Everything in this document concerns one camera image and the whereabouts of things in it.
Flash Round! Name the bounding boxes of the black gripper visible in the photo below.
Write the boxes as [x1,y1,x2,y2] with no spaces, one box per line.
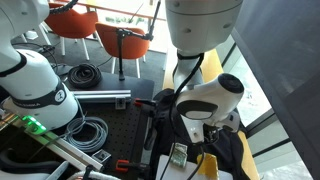
[202,123,221,145]

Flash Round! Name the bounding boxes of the black zip jacket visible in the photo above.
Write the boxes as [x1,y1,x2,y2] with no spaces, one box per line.
[149,88,251,180]

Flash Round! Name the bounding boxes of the yellow wrapped package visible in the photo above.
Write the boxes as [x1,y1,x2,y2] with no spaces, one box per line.
[196,152,220,180]

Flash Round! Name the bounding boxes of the folded dollar bill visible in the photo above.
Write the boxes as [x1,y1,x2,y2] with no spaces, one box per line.
[169,142,188,169]

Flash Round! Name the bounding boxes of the white flat board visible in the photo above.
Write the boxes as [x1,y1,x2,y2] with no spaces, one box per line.
[155,154,234,180]

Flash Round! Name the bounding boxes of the black clamp orange tip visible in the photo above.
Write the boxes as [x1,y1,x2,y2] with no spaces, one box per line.
[133,97,158,108]
[114,159,152,174]

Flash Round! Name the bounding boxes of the black perforated breadboard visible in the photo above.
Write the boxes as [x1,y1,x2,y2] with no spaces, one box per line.
[78,101,149,171]

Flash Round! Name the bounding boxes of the orange chair white legs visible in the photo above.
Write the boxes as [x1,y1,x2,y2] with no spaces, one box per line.
[94,22,151,79]
[44,2,99,62]

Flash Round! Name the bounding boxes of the black tripod stand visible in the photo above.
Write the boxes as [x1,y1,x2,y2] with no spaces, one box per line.
[115,0,163,82]

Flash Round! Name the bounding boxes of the light wooden table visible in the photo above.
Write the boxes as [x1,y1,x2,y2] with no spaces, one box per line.
[66,0,168,23]

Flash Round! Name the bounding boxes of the silver rail bracket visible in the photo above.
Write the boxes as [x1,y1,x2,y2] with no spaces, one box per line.
[114,98,128,110]

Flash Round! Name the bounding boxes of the grey cable coil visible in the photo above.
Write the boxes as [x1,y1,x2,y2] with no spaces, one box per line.
[63,115,110,154]

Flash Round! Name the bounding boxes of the short aluminium rail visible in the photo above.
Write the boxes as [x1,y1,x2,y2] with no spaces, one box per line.
[71,89,133,104]

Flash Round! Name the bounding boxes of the white braided hose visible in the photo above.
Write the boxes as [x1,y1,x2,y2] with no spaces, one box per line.
[66,169,122,180]

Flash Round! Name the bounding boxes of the black cable coil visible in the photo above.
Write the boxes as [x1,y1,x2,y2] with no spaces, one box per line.
[69,63,103,90]

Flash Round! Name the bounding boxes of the long aluminium rail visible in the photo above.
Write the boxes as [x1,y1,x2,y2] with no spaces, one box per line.
[24,128,105,172]

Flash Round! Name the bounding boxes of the thin black floor cable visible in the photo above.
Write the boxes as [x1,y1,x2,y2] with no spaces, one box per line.
[18,42,59,66]

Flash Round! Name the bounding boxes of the thick black corrugated hose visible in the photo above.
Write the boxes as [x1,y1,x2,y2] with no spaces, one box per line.
[0,148,63,175]

